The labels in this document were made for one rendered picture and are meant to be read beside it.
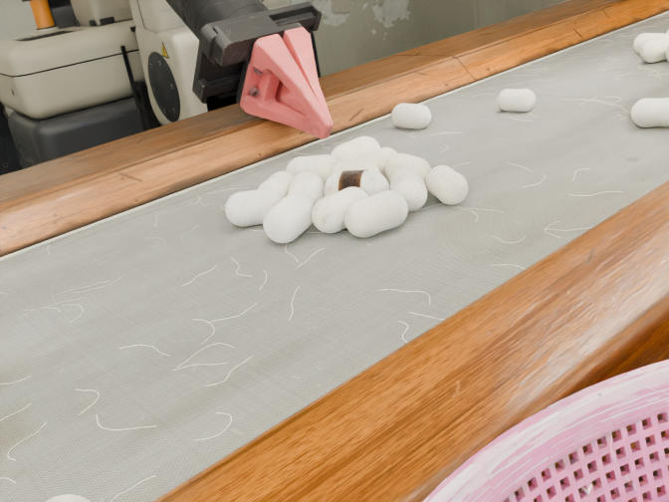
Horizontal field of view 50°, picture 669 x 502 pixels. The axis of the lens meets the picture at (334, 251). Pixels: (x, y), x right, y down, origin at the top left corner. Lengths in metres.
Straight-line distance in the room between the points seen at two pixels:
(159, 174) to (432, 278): 0.26
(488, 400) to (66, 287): 0.26
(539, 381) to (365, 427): 0.05
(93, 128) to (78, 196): 0.81
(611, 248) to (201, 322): 0.17
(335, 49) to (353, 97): 2.29
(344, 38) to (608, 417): 2.78
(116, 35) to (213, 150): 0.79
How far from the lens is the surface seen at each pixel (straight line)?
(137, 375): 0.30
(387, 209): 0.37
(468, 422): 0.20
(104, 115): 1.32
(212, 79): 0.57
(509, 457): 0.18
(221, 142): 0.55
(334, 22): 2.91
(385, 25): 3.06
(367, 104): 0.63
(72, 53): 1.30
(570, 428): 0.19
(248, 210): 0.41
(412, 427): 0.20
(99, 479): 0.25
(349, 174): 0.41
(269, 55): 0.53
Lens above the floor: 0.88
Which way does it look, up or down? 23 degrees down
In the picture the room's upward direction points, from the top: 10 degrees counter-clockwise
